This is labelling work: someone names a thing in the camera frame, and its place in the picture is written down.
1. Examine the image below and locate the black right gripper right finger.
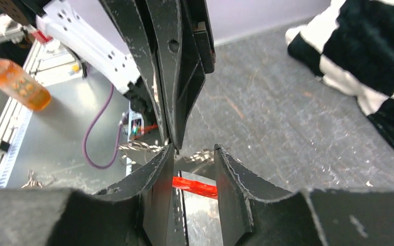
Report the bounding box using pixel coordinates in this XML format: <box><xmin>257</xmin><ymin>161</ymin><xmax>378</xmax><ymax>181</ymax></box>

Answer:
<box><xmin>214</xmin><ymin>145</ymin><xmax>394</xmax><ymax>245</ymax></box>

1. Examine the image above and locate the orange liquid plastic bottle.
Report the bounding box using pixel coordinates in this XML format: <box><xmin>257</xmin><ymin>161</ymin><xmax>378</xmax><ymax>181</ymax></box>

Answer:
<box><xmin>0</xmin><ymin>58</ymin><xmax>52</xmax><ymax>111</ymax></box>

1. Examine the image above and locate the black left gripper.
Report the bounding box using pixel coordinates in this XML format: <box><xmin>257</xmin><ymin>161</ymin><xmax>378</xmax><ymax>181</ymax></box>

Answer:
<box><xmin>101</xmin><ymin>0</ymin><xmax>215</xmax><ymax>150</ymax></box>

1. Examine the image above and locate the black white checkered pillow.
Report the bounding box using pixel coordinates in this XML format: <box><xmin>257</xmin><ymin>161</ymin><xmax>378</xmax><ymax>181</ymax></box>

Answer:
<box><xmin>285</xmin><ymin>1</ymin><xmax>394</xmax><ymax>149</ymax></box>

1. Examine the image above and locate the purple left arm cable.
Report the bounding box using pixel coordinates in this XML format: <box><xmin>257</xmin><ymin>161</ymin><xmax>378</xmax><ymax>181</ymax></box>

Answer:
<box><xmin>82</xmin><ymin>83</ymin><xmax>125</xmax><ymax>171</ymax></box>

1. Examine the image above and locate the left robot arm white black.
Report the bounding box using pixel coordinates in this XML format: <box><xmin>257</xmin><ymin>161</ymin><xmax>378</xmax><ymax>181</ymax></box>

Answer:
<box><xmin>0</xmin><ymin>1</ymin><xmax>216</xmax><ymax>149</ymax></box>

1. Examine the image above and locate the wire ring with clasps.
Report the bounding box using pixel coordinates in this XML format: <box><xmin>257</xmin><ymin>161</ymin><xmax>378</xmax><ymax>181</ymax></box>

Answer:
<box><xmin>20</xmin><ymin>170</ymin><xmax>56</xmax><ymax>190</ymax></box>

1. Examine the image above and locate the metal key holder red handle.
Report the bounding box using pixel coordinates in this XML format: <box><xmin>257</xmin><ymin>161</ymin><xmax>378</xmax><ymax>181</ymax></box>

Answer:
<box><xmin>118</xmin><ymin>141</ymin><xmax>219</xmax><ymax>200</ymax></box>

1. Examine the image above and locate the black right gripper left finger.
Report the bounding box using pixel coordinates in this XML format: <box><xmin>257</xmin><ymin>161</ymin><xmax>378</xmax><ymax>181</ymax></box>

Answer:
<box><xmin>0</xmin><ymin>145</ymin><xmax>174</xmax><ymax>245</ymax></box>

